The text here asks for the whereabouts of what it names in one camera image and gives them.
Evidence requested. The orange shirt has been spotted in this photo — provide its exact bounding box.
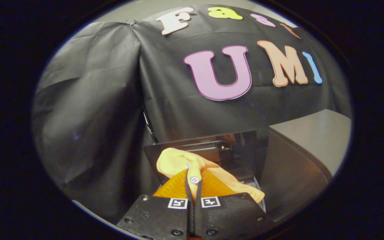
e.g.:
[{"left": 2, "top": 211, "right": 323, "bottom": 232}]
[{"left": 156, "top": 148, "right": 266, "bottom": 204}]

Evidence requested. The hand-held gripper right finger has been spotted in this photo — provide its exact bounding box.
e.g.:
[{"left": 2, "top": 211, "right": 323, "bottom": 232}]
[{"left": 195, "top": 169, "right": 274, "bottom": 240}]

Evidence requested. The grey beige cabinet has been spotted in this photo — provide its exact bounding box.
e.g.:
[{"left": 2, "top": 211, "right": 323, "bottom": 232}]
[{"left": 260, "top": 109, "right": 352, "bottom": 222}]

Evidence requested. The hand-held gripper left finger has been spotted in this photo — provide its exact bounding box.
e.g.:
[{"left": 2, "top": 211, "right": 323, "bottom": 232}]
[{"left": 116, "top": 169, "right": 194, "bottom": 240}]

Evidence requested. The black backdrop cloth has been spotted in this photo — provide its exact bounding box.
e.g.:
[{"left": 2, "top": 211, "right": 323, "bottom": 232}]
[{"left": 32, "top": 4, "right": 352, "bottom": 224}]

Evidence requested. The backdrop stand pole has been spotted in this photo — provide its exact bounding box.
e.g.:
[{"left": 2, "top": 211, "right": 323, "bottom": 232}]
[{"left": 141, "top": 103, "right": 159, "bottom": 144}]

